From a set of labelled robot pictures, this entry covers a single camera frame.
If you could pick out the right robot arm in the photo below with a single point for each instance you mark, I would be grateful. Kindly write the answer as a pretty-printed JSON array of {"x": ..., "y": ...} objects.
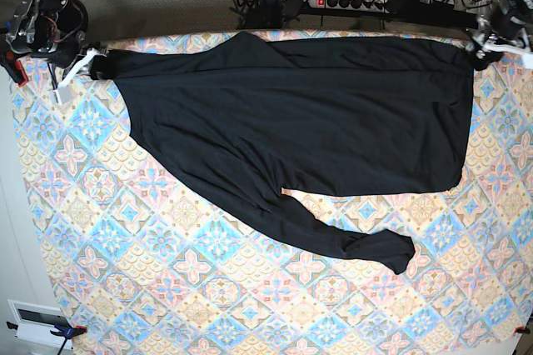
[{"x": 52, "y": 30}]

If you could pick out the blue orange clamp upper left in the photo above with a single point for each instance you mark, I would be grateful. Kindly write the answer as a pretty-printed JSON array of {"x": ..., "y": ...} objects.
[{"x": 10, "y": 61}]

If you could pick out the white floor vent box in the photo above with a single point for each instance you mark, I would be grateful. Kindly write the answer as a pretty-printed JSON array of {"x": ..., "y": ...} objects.
[{"x": 35, "y": 323}]

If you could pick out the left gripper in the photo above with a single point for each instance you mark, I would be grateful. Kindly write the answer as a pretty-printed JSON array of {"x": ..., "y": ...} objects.
[{"x": 509, "y": 28}]

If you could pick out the black t-shirt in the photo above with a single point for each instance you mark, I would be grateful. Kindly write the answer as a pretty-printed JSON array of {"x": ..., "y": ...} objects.
[{"x": 245, "y": 123}]

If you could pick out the blue orange clamp lower left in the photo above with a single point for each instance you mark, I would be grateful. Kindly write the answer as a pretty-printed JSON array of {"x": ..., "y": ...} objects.
[{"x": 62, "y": 331}]

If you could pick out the blue orange clamp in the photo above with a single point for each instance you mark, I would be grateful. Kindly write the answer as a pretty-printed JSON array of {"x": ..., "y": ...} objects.
[
  {"x": 10, "y": 61},
  {"x": 62, "y": 331}
]

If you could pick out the patterned tablecloth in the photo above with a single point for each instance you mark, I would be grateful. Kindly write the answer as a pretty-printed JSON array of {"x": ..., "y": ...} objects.
[{"x": 149, "y": 267}]

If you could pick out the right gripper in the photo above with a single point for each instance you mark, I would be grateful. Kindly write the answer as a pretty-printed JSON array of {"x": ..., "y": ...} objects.
[{"x": 64, "y": 54}]

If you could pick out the white power strip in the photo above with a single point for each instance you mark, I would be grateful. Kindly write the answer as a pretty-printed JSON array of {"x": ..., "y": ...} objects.
[{"x": 373, "y": 6}]

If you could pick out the orange clamp lower right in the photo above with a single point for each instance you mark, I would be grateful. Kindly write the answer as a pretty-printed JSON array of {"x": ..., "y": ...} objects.
[{"x": 524, "y": 329}]

